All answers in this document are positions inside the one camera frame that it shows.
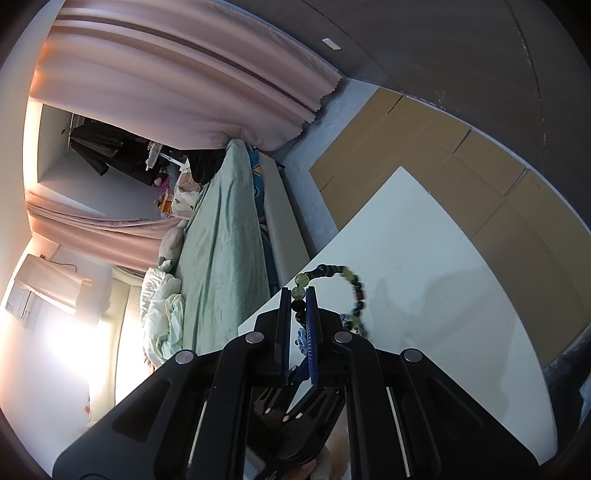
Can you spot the white wall socket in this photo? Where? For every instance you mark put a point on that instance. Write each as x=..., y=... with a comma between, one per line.
x=331, y=43

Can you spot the cartoon print pillow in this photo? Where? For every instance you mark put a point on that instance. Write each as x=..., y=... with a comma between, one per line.
x=187, y=194

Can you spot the hanging black clothes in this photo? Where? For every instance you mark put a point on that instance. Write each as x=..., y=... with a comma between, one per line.
x=111, y=147

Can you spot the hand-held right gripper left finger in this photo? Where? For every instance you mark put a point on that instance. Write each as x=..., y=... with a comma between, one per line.
x=284, y=332

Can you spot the blue printed mattress cover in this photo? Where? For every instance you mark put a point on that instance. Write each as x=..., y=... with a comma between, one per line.
x=257, y=184

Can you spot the bed with green sheet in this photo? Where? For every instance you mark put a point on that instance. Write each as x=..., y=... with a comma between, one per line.
x=221, y=240

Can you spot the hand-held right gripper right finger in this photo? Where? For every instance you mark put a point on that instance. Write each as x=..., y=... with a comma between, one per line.
x=314, y=332

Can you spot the brown cardboard sheets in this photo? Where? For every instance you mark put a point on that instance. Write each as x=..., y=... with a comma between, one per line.
x=461, y=161

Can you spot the white drying rack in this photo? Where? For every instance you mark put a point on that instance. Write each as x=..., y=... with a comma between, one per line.
x=159, y=157

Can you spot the narrow pink curtain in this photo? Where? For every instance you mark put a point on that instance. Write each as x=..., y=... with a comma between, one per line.
x=101, y=221

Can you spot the white crumpled duvet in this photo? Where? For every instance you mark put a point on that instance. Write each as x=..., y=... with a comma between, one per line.
x=154, y=295

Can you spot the blue knot ornament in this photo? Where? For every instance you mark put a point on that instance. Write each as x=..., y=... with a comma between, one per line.
x=301, y=340

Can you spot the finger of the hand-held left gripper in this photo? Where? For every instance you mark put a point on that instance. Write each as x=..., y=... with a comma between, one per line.
x=300, y=434

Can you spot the pale green cloth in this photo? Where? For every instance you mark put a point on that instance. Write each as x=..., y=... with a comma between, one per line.
x=174, y=323

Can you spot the white air conditioner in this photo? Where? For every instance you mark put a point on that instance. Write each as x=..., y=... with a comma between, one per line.
x=16, y=302

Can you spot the black bag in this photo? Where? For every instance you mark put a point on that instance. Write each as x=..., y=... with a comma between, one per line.
x=205, y=166

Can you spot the wide pink curtain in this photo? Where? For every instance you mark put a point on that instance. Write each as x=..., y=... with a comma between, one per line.
x=184, y=78

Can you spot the beige plush pillow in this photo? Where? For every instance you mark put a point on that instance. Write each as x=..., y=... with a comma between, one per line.
x=171, y=244

